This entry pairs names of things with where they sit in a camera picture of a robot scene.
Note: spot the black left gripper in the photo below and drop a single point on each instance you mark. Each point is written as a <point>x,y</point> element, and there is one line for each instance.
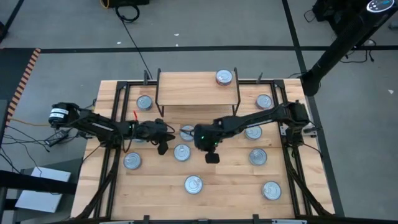
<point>152,130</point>

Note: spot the black bar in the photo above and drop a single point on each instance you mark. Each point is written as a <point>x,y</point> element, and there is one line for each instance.
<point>31,183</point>

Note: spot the black floor mat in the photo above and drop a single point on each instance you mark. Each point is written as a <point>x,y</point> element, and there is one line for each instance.
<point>12,74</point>

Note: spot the blue white label tuna can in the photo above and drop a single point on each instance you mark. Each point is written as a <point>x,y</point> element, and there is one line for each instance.
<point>144,102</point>
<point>253,133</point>
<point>187,128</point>
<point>193,184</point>

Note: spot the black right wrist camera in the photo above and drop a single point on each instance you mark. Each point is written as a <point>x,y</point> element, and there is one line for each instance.
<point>212,158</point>

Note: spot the dark grey connector box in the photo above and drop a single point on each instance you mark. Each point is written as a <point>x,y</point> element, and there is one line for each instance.
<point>84,136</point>

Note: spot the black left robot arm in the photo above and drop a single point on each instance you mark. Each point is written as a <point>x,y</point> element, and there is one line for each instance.
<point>93,120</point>

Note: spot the teal yellow label tuna can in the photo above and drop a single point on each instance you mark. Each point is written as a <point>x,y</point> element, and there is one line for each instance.
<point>271,190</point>
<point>140,140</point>
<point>182,152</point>
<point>257,156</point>

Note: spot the red label seafood can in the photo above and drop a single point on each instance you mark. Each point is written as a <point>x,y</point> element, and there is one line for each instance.
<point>132,160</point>
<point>264,101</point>
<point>224,77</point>

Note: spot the wooden shelf black metal legs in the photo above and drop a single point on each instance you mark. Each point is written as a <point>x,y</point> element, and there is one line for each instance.
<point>189,90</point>

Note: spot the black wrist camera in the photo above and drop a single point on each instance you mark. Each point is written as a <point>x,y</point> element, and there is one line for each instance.
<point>212,158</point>
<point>162,148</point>

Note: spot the white flat box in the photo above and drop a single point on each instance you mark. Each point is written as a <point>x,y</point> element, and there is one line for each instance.
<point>42,191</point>

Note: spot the red tape tag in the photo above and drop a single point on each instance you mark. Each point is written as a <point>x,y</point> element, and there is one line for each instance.
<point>135,115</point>

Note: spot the black box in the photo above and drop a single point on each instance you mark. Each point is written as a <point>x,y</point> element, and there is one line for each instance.
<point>130,2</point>

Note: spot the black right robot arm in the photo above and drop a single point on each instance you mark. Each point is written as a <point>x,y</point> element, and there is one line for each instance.
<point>258,117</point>

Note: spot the black equipment case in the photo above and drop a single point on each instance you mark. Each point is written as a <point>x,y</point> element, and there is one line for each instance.
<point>326,9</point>

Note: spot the orange black hazard tape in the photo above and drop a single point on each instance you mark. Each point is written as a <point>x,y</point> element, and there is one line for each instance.
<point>23,82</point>

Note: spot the black aluminium table frame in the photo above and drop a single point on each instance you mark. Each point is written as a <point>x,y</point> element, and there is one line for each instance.
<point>136,83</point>

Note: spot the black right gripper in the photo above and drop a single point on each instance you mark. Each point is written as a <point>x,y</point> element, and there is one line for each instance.
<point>206,137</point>

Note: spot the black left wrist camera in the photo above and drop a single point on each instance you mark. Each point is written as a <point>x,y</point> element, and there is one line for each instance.
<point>162,148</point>

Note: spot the black power adapter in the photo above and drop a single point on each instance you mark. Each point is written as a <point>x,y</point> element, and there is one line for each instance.
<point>56,138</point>

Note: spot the silver metal bracket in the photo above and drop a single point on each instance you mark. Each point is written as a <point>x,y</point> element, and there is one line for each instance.
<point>283,130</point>

